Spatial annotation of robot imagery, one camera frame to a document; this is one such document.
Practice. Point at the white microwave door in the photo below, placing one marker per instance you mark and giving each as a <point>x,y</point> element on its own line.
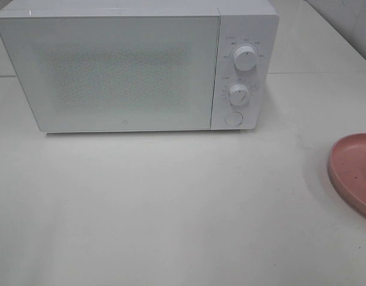
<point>114,74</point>

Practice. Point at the pink plate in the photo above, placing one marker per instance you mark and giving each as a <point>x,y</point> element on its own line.
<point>347,170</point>

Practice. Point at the white microwave knob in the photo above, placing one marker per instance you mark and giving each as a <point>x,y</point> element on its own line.
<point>239,95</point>
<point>245,57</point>

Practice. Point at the upper white microwave knob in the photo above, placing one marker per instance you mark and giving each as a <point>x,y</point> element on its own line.
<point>245,57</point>

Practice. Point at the lower white microwave knob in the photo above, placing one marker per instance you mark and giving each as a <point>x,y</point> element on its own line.
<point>239,95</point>

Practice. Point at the round white door button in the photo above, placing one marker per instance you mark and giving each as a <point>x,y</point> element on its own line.
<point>234,118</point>

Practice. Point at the white microwave oven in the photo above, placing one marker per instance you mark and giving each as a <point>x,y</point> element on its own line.
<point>240,23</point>

